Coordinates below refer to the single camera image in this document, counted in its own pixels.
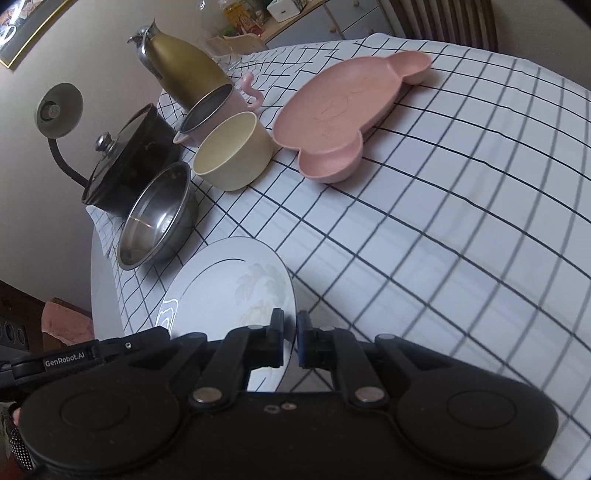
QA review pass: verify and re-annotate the grey lamp shade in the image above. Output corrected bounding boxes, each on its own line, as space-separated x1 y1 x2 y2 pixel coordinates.
36 83 88 188

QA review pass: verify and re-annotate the stainless steel bowl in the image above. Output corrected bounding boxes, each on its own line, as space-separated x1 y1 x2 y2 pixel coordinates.
116 161 200 270

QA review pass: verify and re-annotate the framed wall picture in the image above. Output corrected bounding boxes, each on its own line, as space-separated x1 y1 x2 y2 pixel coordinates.
0 0 77 70

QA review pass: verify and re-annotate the white tissue box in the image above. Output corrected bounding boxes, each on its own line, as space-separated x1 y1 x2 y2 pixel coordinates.
267 0 317 24

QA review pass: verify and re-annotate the white floral plate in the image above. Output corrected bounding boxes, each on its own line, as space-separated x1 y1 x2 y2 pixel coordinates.
157 236 297 393

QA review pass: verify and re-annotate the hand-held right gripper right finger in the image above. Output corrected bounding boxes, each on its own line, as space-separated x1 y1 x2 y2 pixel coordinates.
297 310 416 410

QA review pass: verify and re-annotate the white checked tablecloth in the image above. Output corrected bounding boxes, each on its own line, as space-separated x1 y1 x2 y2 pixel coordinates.
85 32 591 462

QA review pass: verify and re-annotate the brown wooden slatted chair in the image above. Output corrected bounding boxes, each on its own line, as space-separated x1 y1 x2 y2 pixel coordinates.
388 0 499 51

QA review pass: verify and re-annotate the orange drink bottle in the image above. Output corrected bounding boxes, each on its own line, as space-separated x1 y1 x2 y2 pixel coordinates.
225 0 259 28

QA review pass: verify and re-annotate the cream plastic bowl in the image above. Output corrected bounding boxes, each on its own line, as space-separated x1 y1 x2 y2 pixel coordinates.
192 111 276 191

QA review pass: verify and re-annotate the glass pot lid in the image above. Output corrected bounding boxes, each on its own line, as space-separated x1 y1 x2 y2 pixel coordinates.
85 105 160 204

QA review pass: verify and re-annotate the grey cabinet with wooden top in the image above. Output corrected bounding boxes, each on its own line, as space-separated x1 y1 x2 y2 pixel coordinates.
265 0 393 49

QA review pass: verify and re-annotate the pink divided bear-shaped plate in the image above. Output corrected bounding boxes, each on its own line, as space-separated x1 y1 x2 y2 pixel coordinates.
271 51 432 184

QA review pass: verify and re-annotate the pink cloth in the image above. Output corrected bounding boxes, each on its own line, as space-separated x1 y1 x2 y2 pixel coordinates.
41 299 95 344

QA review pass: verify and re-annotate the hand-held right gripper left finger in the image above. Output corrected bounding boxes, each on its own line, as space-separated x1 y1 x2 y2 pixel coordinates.
168 308 286 411

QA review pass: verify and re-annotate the dark wooden furniture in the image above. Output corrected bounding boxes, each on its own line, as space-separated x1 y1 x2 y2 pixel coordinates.
0 279 93 365

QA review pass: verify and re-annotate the gold thermos jug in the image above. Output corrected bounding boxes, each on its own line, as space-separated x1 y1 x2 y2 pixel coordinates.
127 18 234 112

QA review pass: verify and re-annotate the black cooking pot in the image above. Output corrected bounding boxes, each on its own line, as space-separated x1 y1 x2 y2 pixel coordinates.
81 104 185 217

